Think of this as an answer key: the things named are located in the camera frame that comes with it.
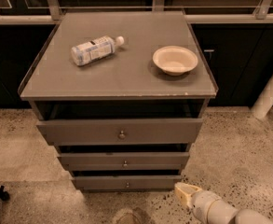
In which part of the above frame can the grey drawer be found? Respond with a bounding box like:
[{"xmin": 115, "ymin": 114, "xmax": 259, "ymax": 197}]
[
  {"xmin": 58, "ymin": 152, "xmax": 189, "ymax": 171},
  {"xmin": 72, "ymin": 175, "xmax": 182, "ymax": 191},
  {"xmin": 37, "ymin": 119, "xmax": 202, "ymax": 146}
]

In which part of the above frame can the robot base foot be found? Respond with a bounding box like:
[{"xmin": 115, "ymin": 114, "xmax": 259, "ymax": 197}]
[{"xmin": 112, "ymin": 208, "xmax": 150, "ymax": 224}]

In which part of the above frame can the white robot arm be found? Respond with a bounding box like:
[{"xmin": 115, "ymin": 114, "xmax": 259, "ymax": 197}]
[{"xmin": 174, "ymin": 182, "xmax": 273, "ymax": 224}]

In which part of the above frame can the grey top drawer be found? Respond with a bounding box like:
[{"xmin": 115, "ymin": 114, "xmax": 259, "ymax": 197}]
[{"xmin": 37, "ymin": 119, "xmax": 202, "ymax": 146}]

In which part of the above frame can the grey bottom drawer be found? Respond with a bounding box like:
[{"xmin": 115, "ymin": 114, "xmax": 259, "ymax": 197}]
[{"xmin": 72, "ymin": 175, "xmax": 182, "ymax": 191}]

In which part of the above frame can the grey drawer cabinet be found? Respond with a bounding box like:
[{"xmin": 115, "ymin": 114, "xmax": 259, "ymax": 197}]
[{"xmin": 19, "ymin": 11, "xmax": 218, "ymax": 179}]

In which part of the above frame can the white paper bowl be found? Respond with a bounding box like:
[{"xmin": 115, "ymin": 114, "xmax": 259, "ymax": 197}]
[{"xmin": 153, "ymin": 46, "xmax": 198, "ymax": 76}]

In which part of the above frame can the white pillar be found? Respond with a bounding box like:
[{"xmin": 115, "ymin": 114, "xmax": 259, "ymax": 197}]
[{"xmin": 251, "ymin": 75, "xmax": 273, "ymax": 119}]

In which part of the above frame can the plastic water bottle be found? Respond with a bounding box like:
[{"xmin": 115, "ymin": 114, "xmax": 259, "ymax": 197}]
[{"xmin": 71, "ymin": 35, "xmax": 125, "ymax": 66}]

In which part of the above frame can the metal window railing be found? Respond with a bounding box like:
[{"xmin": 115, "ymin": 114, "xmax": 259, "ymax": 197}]
[{"xmin": 0, "ymin": 0, "xmax": 273, "ymax": 26}]

